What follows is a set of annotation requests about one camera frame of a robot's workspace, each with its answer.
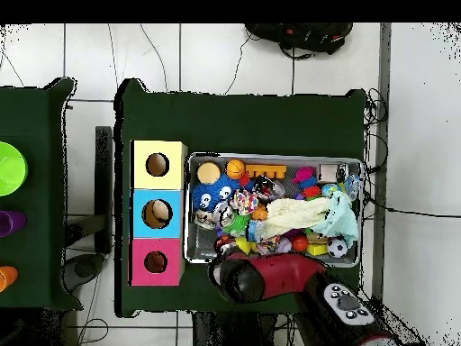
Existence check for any crushed clear water bottle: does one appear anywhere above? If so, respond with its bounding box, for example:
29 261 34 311
246 219 264 243

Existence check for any cream waffle cloth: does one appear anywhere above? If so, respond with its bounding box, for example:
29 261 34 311
258 196 333 240

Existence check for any mint green waffle cloth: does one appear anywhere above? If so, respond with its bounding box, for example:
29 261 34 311
312 190 360 249

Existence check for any shallow clear mesh bin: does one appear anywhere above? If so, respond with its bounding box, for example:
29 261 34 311
185 152 363 269

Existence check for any wooden box with three holes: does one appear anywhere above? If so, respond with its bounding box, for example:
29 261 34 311
127 139 188 287

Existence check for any green spiky ball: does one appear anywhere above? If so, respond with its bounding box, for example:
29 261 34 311
222 212 251 237

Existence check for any blue fuzzy monster toy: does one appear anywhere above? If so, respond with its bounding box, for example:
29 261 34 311
191 174 241 214

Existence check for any tan round foam disc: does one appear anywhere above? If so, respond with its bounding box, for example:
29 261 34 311
196 161 221 184

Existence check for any orange toy basketball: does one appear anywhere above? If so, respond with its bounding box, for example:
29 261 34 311
225 159 247 180

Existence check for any orange plastic building block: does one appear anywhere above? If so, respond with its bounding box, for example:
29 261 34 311
245 164 288 179

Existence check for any small soccer ball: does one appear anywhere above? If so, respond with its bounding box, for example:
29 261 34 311
326 235 349 259

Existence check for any dark green table cloth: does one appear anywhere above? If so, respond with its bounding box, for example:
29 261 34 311
0 77 84 313
113 77 368 318

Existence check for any purple cup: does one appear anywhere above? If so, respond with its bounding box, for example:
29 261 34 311
0 210 28 238

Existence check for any orange cup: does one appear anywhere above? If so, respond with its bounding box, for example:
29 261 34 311
0 265 19 293

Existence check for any lime green bowl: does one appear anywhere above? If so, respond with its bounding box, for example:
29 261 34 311
0 141 29 197

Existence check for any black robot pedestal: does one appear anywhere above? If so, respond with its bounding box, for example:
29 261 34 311
192 310 300 346

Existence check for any black cable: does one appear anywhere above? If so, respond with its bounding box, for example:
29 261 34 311
363 190 461 219

